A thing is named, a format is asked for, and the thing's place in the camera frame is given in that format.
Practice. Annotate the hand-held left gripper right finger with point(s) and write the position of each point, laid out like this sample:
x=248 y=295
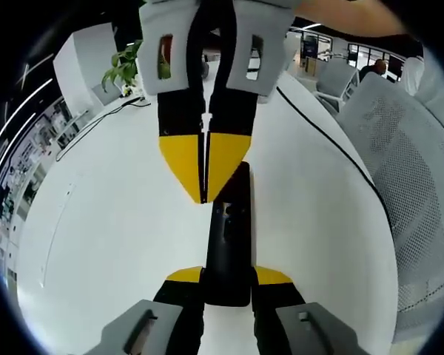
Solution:
x=281 y=318

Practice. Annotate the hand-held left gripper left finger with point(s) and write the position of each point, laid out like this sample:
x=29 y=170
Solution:
x=170 y=318

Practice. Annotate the black remote control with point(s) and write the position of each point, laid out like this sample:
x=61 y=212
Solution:
x=229 y=266

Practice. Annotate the small yellowish object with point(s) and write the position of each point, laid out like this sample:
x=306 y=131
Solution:
x=127 y=90

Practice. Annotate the potted green plant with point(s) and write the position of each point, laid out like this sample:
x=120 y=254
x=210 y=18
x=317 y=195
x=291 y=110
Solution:
x=124 y=68

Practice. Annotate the background office workstations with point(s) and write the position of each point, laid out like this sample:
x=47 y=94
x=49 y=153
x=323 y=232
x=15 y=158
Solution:
x=64 y=127

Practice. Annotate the ceiling light strip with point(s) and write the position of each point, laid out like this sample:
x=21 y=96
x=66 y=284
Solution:
x=9 y=142
x=20 y=107

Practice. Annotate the grey mesh office chair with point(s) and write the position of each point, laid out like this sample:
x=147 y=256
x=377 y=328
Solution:
x=410 y=185

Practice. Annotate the white cloth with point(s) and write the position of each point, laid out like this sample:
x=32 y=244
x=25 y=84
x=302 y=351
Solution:
x=413 y=75

